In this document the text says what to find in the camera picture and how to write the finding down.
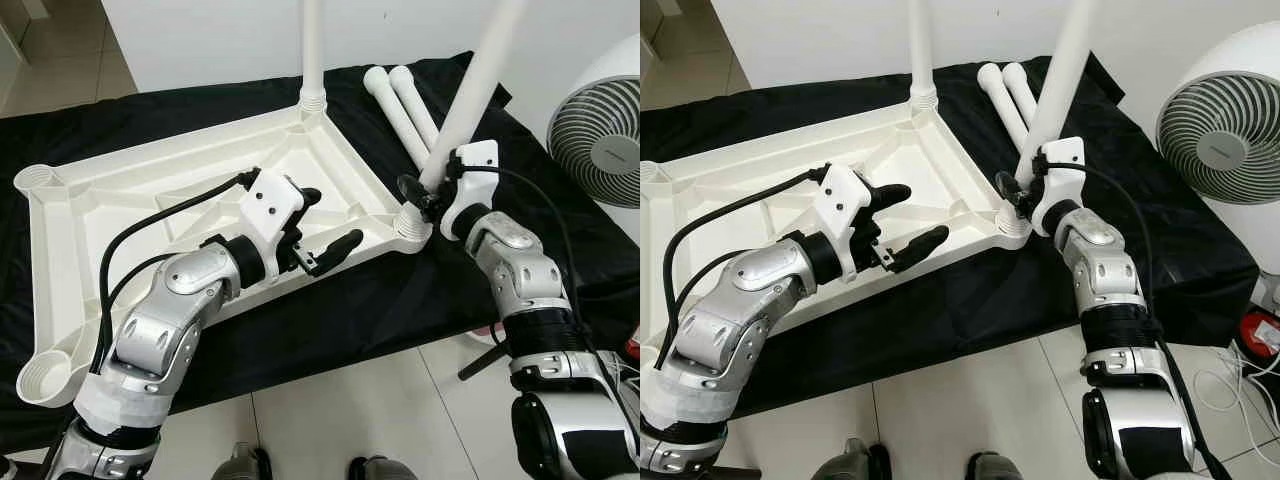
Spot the white plastic table leg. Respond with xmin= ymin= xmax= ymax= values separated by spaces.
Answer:
xmin=1015 ymin=0 xmax=1099 ymax=191
xmin=418 ymin=0 xmax=528 ymax=193
xmin=976 ymin=61 xmax=1029 ymax=156
xmin=300 ymin=0 xmax=328 ymax=109
xmin=1002 ymin=60 xmax=1041 ymax=126
xmin=362 ymin=65 xmax=433 ymax=173
xmin=908 ymin=0 xmax=938 ymax=106
xmin=389 ymin=64 xmax=443 ymax=151

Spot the white plastic table top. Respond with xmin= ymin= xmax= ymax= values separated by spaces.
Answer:
xmin=15 ymin=95 xmax=434 ymax=408
xmin=640 ymin=98 xmax=1034 ymax=351

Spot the black tablecloth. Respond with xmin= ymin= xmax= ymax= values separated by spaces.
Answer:
xmin=640 ymin=50 xmax=1263 ymax=421
xmin=0 ymin=50 xmax=641 ymax=451

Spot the white round fan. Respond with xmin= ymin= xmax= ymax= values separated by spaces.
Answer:
xmin=546 ymin=35 xmax=641 ymax=211
xmin=1155 ymin=20 xmax=1280 ymax=211

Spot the grey right robot foot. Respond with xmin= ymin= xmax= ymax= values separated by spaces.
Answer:
xmin=348 ymin=455 xmax=416 ymax=480
xmin=965 ymin=452 xmax=1031 ymax=480

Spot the grey robot foot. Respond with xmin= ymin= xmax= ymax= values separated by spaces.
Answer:
xmin=213 ymin=442 xmax=271 ymax=480
xmin=965 ymin=452 xmax=1031 ymax=480
xmin=348 ymin=455 xmax=416 ymax=480
xmin=810 ymin=438 xmax=891 ymax=480

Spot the grey left robot foot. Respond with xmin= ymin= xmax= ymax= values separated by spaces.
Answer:
xmin=213 ymin=442 xmax=271 ymax=480
xmin=810 ymin=438 xmax=891 ymax=480

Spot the white rounded appliance body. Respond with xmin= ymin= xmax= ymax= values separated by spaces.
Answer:
xmin=1218 ymin=200 xmax=1280 ymax=306

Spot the red floor device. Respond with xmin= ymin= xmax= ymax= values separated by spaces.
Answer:
xmin=1240 ymin=312 xmax=1280 ymax=356

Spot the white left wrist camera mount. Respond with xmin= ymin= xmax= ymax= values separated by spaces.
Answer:
xmin=812 ymin=163 xmax=881 ymax=281
xmin=238 ymin=168 xmax=306 ymax=249

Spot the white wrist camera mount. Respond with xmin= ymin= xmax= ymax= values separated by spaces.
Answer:
xmin=1030 ymin=137 xmax=1086 ymax=236
xmin=440 ymin=140 xmax=499 ymax=241
xmin=812 ymin=163 xmax=881 ymax=281
xmin=238 ymin=168 xmax=306 ymax=249

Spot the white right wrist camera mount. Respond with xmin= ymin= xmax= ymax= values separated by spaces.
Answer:
xmin=1030 ymin=137 xmax=1086 ymax=236
xmin=440 ymin=140 xmax=499 ymax=241

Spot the white floor cable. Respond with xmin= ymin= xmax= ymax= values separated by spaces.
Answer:
xmin=1195 ymin=340 xmax=1280 ymax=441

